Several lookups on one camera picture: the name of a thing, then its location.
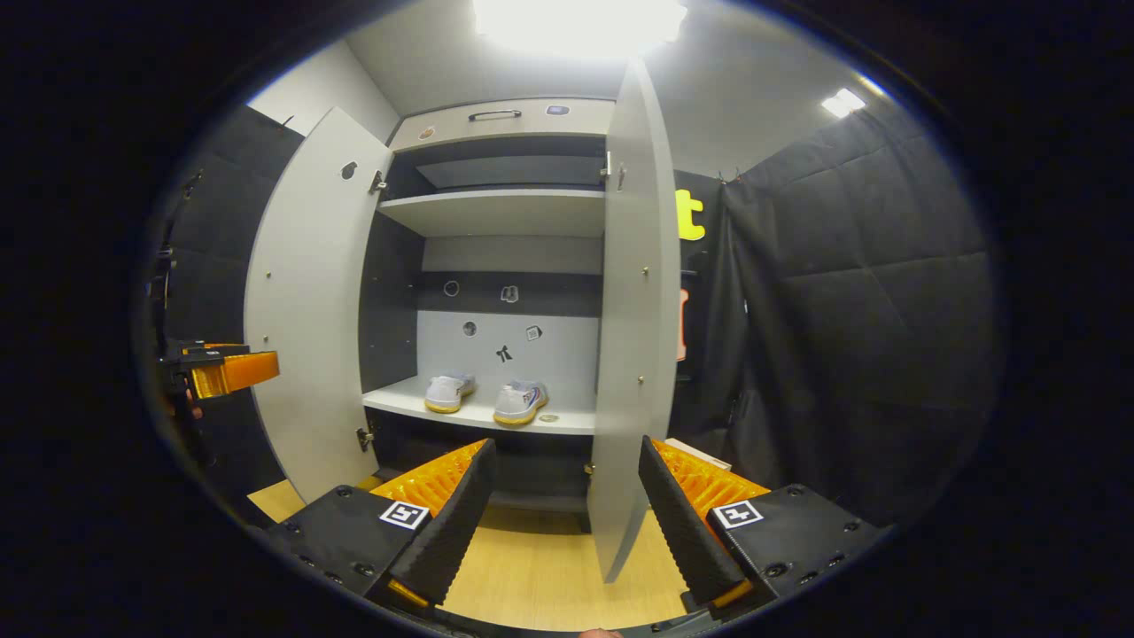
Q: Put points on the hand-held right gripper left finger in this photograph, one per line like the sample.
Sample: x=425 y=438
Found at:
x=452 y=532

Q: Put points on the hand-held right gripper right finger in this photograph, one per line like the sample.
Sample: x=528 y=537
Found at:
x=678 y=532

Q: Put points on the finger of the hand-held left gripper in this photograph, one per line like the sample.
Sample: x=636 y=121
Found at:
x=235 y=372
x=217 y=347

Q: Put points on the grey cabinet door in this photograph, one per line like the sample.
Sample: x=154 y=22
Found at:
x=633 y=354
x=310 y=310

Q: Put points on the small ceiling light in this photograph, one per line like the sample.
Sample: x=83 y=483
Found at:
x=842 y=102

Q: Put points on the grey shoe cabinet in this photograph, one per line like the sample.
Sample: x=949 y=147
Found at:
x=496 y=213

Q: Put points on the large ceiling light panel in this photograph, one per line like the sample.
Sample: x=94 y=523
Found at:
x=580 y=27

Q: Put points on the white canvas shoe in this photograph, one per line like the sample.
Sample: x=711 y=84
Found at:
x=447 y=392
x=518 y=403

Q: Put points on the white flat box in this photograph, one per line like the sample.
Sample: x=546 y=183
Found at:
x=700 y=453

